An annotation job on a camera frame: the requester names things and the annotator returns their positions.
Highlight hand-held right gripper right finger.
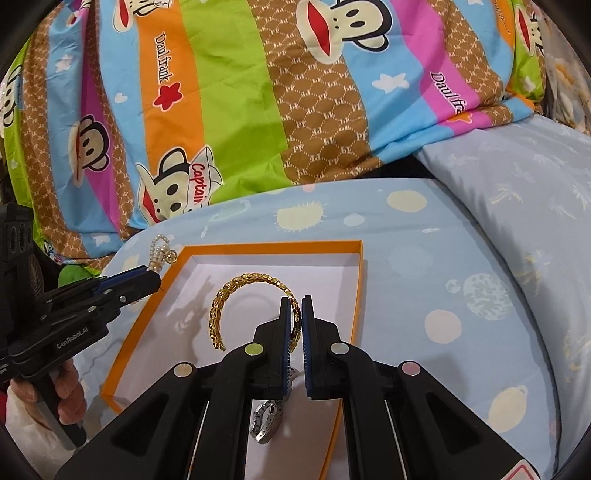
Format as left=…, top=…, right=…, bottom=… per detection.
left=301, top=295, right=532, bottom=480

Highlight light blue pillow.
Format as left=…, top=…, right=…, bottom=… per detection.
left=416, top=113, right=591, bottom=480

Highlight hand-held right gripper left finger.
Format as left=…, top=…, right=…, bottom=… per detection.
left=55, top=296, right=301, bottom=480

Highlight dark fan grille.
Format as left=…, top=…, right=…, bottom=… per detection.
left=25, top=249, right=47, bottom=296

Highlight pearl bracelet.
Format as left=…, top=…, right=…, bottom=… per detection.
left=148, top=234, right=178, bottom=273

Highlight colourful monkey printed blanket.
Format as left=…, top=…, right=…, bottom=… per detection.
left=0, top=0, right=546, bottom=278

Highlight orange cardboard box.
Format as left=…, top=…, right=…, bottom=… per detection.
left=100, top=240, right=365, bottom=480

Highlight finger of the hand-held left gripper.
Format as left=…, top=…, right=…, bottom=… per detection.
left=60, top=269, right=160, bottom=296
left=39, top=272, right=162, bottom=326

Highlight light blue planet bedsheet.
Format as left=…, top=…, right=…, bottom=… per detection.
left=69, top=178, right=559, bottom=480

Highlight grey floral cloth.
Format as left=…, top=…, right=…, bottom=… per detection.
left=542, top=28, right=591, bottom=125

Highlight person's left hand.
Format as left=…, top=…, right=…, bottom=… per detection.
left=9, top=360, right=86, bottom=430

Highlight gold leaf bracelet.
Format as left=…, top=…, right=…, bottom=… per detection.
left=210, top=272, right=301, bottom=352

